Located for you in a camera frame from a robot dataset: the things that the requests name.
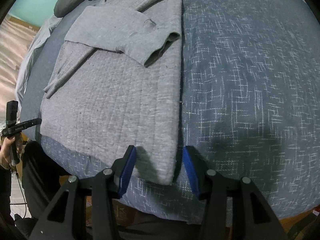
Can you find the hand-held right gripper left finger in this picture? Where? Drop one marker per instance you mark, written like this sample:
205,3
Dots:
127,172

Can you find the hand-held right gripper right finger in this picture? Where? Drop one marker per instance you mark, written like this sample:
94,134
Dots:
191,172

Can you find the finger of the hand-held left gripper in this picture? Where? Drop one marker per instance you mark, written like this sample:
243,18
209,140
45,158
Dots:
31,124

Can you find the grey knit sweater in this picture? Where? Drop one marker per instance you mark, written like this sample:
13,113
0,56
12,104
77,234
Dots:
112,100

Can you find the person's left forearm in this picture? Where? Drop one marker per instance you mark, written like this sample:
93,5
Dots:
5,192

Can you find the person's left hand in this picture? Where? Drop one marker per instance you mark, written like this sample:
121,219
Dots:
5,155

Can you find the cardboard box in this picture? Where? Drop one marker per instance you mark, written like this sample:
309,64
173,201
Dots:
122,212

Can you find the person's black pants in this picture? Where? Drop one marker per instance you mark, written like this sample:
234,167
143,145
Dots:
40,170

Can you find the light grey bed sheet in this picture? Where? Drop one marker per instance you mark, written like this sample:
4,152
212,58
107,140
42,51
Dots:
32,55

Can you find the wooden window trim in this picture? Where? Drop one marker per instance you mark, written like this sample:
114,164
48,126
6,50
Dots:
25,22

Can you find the blue patterned bedspread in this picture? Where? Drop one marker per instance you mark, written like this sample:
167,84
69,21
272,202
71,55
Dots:
250,80

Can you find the dark grey pillow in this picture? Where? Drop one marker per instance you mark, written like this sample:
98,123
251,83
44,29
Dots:
70,2

